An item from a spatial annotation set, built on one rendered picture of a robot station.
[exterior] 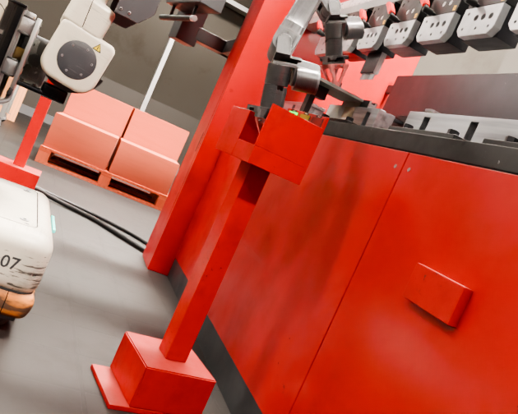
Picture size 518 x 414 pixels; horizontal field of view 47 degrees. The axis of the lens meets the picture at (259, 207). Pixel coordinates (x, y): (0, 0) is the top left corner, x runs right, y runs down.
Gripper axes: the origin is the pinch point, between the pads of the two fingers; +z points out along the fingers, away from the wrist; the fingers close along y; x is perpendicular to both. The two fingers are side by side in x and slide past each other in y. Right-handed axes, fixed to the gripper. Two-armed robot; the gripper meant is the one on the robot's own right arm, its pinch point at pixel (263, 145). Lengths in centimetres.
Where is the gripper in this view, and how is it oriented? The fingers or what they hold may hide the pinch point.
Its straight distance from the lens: 147.3
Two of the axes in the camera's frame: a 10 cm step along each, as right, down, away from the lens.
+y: 8.9, 1.0, 4.5
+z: -1.9, 9.7, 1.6
